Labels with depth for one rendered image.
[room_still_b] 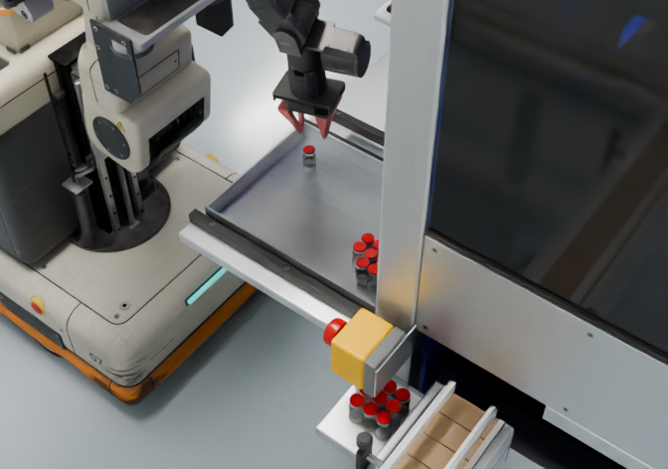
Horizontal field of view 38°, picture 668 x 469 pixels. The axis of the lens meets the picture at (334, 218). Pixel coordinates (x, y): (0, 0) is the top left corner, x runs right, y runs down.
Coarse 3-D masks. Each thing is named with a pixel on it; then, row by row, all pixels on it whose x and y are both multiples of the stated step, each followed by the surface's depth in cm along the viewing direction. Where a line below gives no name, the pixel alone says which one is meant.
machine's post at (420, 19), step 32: (416, 0) 93; (448, 0) 91; (416, 32) 95; (448, 32) 94; (416, 64) 98; (416, 96) 101; (416, 128) 104; (384, 160) 111; (416, 160) 107; (384, 192) 114; (416, 192) 111; (384, 224) 118; (416, 224) 114; (384, 256) 123; (416, 256) 118; (384, 288) 127; (416, 288) 123; (416, 352) 135
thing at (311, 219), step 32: (288, 160) 170; (320, 160) 170; (352, 160) 169; (224, 192) 160; (256, 192) 164; (288, 192) 164; (320, 192) 164; (352, 192) 164; (224, 224) 157; (256, 224) 159; (288, 224) 159; (320, 224) 159; (352, 224) 159; (288, 256) 150; (320, 256) 155; (352, 288) 150
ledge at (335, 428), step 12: (348, 396) 137; (336, 408) 136; (348, 408) 136; (324, 420) 135; (336, 420) 135; (348, 420) 135; (324, 432) 134; (336, 432) 133; (348, 432) 133; (372, 432) 133; (336, 444) 133; (348, 444) 132; (384, 444) 132; (348, 456) 133
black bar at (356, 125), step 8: (336, 112) 176; (344, 112) 175; (336, 120) 176; (344, 120) 174; (352, 120) 174; (360, 120) 174; (352, 128) 174; (360, 128) 173; (368, 128) 172; (376, 128) 172; (368, 136) 173; (376, 136) 171; (384, 136) 171
